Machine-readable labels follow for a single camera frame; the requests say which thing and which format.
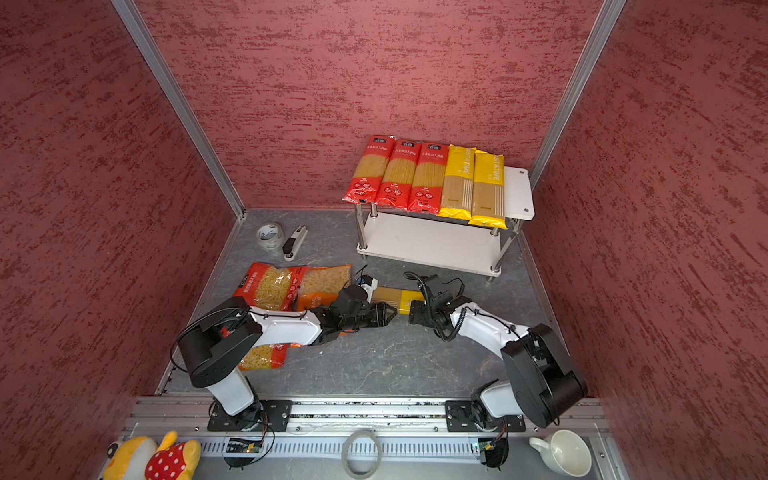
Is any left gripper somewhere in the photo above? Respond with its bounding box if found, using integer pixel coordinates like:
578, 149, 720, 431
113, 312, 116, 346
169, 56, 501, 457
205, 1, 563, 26
341, 301, 397, 329

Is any yellow spaghetti bag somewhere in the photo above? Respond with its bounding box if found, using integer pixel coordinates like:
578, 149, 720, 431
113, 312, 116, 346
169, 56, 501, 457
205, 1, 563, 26
469, 150, 507, 230
372, 287, 424, 315

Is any yellow spaghetti bag crosswise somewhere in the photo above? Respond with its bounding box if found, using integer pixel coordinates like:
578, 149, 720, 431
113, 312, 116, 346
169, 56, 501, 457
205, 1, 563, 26
438, 145, 476, 221

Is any red spaghetti bag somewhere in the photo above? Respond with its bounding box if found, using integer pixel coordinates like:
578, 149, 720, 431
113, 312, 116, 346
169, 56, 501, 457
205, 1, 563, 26
375, 140, 422, 210
342, 136, 395, 204
407, 143, 449, 215

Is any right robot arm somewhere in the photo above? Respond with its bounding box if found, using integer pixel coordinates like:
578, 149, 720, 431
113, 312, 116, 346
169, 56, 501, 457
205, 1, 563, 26
404, 271, 588, 431

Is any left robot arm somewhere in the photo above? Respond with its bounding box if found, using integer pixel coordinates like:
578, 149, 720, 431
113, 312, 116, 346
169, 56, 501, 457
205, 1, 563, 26
175, 285, 398, 432

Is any white two-tier shelf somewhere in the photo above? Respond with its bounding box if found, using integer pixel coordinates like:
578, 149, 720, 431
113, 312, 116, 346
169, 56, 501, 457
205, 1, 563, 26
355, 167, 535, 279

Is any orange macaroni bag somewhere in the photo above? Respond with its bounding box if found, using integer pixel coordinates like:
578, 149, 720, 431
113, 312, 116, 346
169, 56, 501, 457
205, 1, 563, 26
288, 265, 351, 311

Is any black white stapler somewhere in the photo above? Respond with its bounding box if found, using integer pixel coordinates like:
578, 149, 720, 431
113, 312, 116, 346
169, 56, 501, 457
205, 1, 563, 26
282, 225, 308, 262

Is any red fusilli bag upper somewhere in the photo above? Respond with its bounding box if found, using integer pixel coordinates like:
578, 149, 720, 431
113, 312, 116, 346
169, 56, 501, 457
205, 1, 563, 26
234, 262, 308, 311

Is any red fusilli bag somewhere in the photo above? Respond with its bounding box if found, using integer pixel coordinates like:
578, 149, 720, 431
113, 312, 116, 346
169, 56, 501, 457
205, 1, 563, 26
238, 344, 289, 371
234, 262, 308, 311

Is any red fusilli bag lower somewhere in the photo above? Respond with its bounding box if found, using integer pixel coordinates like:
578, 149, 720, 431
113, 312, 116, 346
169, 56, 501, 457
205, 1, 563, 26
238, 344, 289, 371

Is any clear packing tape roll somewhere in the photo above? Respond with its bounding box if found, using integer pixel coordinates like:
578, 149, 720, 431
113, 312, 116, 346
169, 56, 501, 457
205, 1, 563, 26
256, 222, 285, 250

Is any white ceramic cup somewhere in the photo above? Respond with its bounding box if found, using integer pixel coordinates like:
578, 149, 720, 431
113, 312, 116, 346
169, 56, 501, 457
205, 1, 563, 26
528, 430, 592, 478

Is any yellow plush toy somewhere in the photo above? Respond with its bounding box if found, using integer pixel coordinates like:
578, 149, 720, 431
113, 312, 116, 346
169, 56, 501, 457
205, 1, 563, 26
99, 431, 202, 480

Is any grey ring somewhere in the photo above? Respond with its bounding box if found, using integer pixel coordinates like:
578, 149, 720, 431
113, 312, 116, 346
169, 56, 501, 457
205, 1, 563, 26
341, 428, 383, 480

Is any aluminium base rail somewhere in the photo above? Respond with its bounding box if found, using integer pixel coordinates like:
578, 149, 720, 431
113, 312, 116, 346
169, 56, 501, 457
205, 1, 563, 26
119, 395, 612, 463

